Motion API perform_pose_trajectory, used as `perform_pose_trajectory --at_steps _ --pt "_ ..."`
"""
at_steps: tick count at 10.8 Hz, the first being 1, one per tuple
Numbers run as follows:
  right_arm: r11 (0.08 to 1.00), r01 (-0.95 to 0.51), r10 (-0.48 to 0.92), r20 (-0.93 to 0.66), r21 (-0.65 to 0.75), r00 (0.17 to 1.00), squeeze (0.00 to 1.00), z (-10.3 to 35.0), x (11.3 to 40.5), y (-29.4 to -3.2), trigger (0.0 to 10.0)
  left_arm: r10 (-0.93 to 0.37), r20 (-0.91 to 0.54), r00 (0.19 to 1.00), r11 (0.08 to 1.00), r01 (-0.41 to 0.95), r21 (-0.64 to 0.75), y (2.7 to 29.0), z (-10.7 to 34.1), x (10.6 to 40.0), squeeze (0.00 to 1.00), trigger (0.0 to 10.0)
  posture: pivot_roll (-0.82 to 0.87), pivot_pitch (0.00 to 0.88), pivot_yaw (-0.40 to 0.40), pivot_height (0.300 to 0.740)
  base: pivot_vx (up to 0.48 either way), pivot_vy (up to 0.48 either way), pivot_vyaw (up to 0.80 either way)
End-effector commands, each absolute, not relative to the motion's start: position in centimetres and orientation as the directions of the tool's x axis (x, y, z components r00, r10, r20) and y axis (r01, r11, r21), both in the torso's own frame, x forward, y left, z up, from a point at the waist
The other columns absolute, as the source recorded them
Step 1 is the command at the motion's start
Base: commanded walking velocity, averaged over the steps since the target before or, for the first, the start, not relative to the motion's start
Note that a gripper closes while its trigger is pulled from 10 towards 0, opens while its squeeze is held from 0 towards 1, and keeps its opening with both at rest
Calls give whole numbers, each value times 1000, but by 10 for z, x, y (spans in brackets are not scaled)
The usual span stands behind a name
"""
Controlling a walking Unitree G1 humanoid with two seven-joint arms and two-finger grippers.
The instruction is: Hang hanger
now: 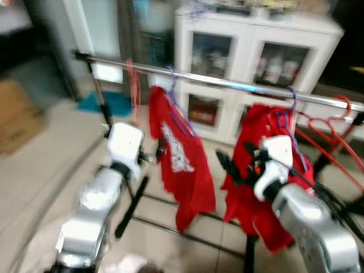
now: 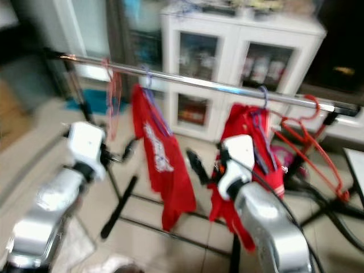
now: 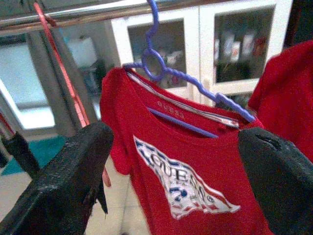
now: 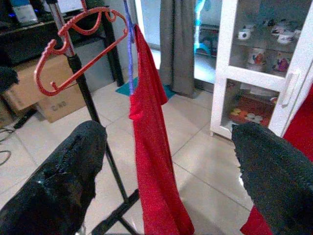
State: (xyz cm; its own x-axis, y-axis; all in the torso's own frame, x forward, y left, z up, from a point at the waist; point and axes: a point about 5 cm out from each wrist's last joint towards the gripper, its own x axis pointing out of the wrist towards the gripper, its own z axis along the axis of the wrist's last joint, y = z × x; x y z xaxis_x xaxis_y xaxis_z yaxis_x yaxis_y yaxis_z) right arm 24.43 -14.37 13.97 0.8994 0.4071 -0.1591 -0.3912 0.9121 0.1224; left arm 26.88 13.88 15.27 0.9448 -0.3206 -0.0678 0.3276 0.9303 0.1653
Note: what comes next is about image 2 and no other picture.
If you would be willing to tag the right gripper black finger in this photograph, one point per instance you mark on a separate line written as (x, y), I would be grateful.
(198, 165)
(222, 145)

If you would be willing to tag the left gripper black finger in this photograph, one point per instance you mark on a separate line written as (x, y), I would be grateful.
(130, 151)

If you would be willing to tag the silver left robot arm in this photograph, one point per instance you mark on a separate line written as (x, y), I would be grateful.
(51, 210)

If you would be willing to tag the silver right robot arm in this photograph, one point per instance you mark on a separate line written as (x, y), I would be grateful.
(273, 233)

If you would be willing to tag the purple plastic hanger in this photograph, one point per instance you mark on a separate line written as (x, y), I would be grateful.
(148, 85)
(261, 108)

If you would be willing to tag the red plastic hanger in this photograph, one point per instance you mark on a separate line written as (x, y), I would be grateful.
(111, 91)
(307, 136)

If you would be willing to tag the red t-shirt with white print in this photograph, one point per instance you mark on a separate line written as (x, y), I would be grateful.
(170, 193)

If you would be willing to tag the plain red garment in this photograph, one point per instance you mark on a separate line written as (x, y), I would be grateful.
(222, 205)

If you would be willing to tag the blue floor mat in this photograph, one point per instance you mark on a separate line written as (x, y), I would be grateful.
(91, 99)

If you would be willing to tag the pink plastic object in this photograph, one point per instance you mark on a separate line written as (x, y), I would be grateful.
(282, 158)

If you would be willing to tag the brown cardboard box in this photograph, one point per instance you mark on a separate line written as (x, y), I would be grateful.
(11, 119)

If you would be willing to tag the white cabinet with glass doors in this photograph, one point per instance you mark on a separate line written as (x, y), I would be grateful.
(230, 40)

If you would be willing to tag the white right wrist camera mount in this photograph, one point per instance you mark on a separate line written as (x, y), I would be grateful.
(239, 156)

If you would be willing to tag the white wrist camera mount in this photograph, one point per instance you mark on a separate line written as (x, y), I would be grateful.
(239, 156)
(86, 145)

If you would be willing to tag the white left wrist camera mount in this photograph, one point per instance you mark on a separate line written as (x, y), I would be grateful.
(86, 145)

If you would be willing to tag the clothes rack with silver rail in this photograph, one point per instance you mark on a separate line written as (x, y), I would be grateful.
(205, 83)

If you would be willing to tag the white door frame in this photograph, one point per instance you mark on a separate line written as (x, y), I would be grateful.
(77, 28)

